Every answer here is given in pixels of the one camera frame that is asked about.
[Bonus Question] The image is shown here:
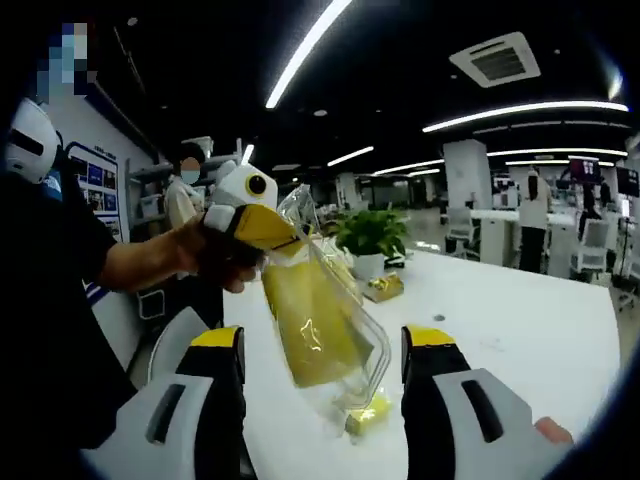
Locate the curved ceiling light strip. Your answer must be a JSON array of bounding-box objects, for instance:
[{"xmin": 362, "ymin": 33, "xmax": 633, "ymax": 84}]
[{"xmin": 421, "ymin": 100, "xmax": 630, "ymax": 134}]

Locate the person in black shirt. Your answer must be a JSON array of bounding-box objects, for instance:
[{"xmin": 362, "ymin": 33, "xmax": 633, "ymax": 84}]
[{"xmin": 0, "ymin": 168, "xmax": 137, "ymax": 451}]

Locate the ceiling air conditioner vent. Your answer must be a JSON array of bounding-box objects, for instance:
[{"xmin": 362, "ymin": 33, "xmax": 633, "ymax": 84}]
[{"xmin": 447, "ymin": 30, "xmax": 543, "ymax": 89}]

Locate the metal storage shelf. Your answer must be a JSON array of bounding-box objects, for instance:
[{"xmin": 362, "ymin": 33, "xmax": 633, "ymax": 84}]
[{"xmin": 125, "ymin": 163, "xmax": 172, "ymax": 242}]

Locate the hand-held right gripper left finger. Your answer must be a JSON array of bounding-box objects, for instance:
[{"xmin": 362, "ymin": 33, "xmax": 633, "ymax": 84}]
[{"xmin": 81, "ymin": 324, "xmax": 257, "ymax": 480}]

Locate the hanging display screen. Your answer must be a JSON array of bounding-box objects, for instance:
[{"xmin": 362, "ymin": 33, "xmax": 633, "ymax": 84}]
[
  {"xmin": 615, "ymin": 166, "xmax": 640, "ymax": 198},
  {"xmin": 568, "ymin": 156, "xmax": 602, "ymax": 185}
]

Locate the person's right hand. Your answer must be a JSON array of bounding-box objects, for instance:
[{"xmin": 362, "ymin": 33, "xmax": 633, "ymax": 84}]
[{"xmin": 533, "ymin": 416, "xmax": 575, "ymax": 446}]

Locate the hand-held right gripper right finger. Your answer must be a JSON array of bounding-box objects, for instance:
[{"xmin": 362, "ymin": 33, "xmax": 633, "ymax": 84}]
[{"xmin": 399, "ymin": 323, "xmax": 552, "ymax": 480}]

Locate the wall poster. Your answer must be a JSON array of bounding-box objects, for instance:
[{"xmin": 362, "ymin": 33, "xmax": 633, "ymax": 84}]
[{"xmin": 63, "ymin": 140, "xmax": 125, "ymax": 242}]

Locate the person's left hand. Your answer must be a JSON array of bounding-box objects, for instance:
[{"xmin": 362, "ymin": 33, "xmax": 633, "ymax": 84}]
[{"xmin": 173, "ymin": 218, "xmax": 265, "ymax": 295}]

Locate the green potted plant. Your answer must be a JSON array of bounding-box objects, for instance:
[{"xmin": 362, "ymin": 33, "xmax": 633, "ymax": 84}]
[{"xmin": 331, "ymin": 209, "xmax": 410, "ymax": 282}]

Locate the white office chair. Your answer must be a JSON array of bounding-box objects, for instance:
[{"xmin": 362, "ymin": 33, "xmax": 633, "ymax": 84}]
[
  {"xmin": 445, "ymin": 206, "xmax": 482, "ymax": 260},
  {"xmin": 573, "ymin": 218, "xmax": 615, "ymax": 282}
]

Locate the yellow rectangular silicone block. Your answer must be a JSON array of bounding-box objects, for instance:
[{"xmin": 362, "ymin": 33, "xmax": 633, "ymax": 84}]
[{"xmin": 261, "ymin": 261, "xmax": 375, "ymax": 390}]

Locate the straight ceiling light strip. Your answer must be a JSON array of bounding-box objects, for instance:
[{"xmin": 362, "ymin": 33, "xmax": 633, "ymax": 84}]
[{"xmin": 264, "ymin": 0, "xmax": 354, "ymax": 110}]

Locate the white worn device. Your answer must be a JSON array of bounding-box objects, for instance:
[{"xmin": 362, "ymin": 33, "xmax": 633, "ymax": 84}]
[{"xmin": 3, "ymin": 97, "xmax": 60, "ymax": 186}]

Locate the gold foil packet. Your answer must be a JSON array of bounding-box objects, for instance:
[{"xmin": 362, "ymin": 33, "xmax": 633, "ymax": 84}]
[{"xmin": 368, "ymin": 274, "xmax": 406, "ymax": 302}]

